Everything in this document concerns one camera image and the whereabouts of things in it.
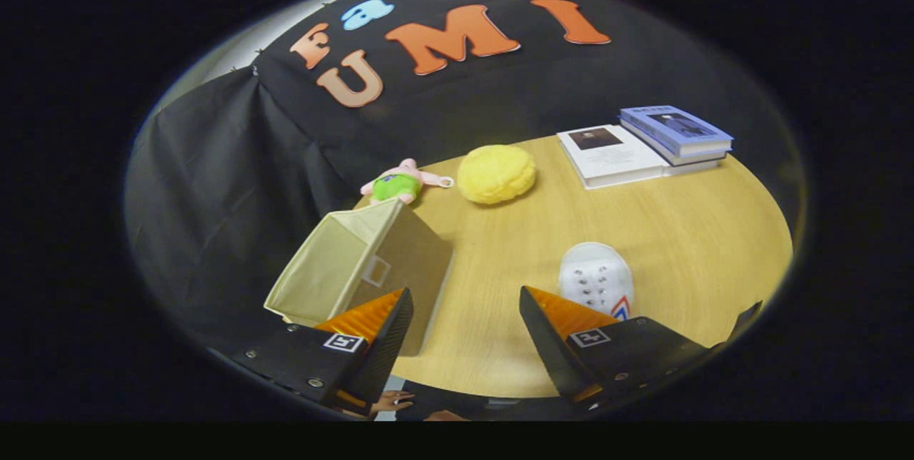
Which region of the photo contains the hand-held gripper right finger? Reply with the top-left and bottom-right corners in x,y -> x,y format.
518,285 -> 713,405

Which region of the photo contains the white shoe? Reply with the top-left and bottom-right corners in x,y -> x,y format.
557,241 -> 635,321

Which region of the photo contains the black backdrop cloth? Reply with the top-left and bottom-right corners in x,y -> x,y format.
125,0 -> 800,346

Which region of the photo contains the white book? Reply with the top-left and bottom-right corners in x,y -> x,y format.
556,124 -> 672,191

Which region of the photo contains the beige fabric storage box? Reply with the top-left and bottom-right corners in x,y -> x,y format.
264,198 -> 455,359

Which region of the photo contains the yellow fluffy plush toy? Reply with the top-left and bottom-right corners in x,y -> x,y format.
457,144 -> 537,205

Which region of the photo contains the pink and green plush toy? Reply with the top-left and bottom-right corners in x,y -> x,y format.
360,158 -> 455,205

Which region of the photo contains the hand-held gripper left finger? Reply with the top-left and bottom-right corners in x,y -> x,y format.
228,287 -> 414,416

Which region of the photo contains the blue book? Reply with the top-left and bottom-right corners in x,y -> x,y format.
618,105 -> 735,159
620,124 -> 729,175

